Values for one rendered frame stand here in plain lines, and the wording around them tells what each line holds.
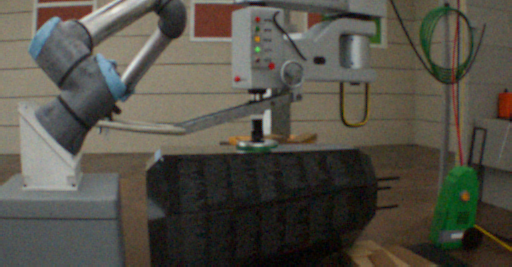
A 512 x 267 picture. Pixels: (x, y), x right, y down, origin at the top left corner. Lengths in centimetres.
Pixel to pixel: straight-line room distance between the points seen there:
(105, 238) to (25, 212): 24
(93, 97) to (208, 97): 722
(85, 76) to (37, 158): 28
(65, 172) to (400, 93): 886
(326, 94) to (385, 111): 130
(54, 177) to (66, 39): 41
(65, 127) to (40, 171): 15
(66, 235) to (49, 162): 22
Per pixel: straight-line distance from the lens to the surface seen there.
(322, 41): 273
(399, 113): 992
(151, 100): 852
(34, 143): 145
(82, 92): 145
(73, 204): 136
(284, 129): 334
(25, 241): 142
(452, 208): 350
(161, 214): 219
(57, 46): 149
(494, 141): 478
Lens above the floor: 115
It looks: 4 degrees down
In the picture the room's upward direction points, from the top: straight up
